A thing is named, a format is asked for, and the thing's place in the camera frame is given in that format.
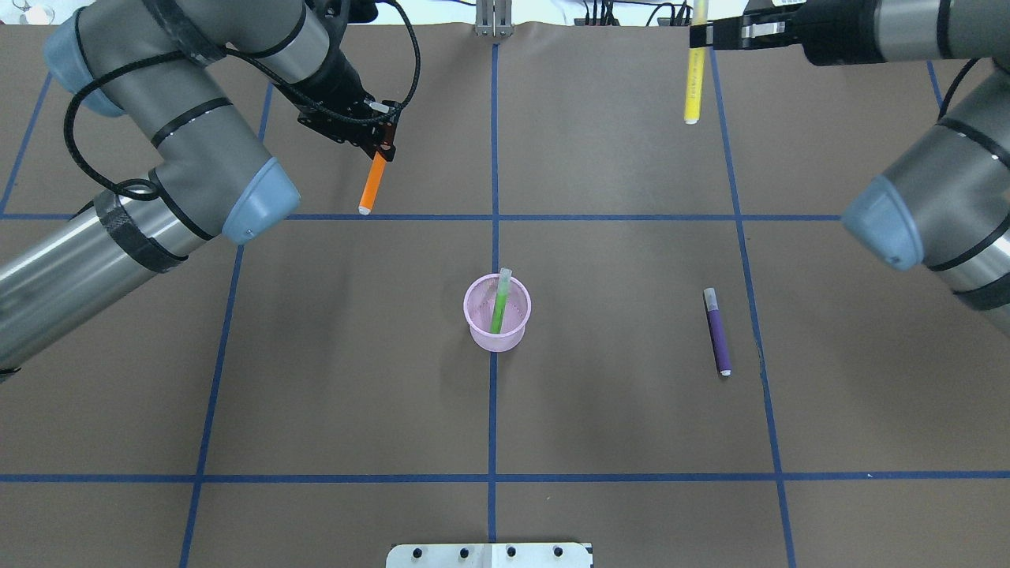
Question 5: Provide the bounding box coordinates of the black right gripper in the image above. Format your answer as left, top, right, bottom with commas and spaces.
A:
689, 0, 886, 67

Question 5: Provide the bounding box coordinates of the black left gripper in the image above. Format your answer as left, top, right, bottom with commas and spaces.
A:
297, 51, 400, 159

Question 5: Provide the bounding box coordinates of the yellow highlighter pen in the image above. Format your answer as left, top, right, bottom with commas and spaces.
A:
684, 1, 709, 125

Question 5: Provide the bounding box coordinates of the orange highlighter pen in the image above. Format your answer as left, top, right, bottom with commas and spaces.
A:
357, 151, 388, 216

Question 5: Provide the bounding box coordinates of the green highlighter pen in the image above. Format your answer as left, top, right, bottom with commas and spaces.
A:
489, 268, 513, 334

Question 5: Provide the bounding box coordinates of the purple marker pen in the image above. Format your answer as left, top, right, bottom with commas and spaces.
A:
702, 287, 732, 377

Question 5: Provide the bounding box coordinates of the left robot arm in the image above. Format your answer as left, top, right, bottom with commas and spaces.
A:
2, 1, 405, 379

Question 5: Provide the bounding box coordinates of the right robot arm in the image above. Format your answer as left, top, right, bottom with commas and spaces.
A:
690, 1, 1009, 332

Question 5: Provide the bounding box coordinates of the pink mesh pen holder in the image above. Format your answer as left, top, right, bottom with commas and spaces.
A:
462, 270, 533, 353

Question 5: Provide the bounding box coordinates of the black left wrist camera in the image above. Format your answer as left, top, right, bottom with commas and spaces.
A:
306, 1, 378, 24

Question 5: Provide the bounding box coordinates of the aluminium frame post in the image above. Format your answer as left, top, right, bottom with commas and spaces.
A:
473, 0, 514, 39

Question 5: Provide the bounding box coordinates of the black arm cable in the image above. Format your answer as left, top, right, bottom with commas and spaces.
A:
63, 0, 421, 202

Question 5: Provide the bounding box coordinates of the white camera stand pillar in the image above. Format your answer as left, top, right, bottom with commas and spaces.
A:
385, 542, 595, 567

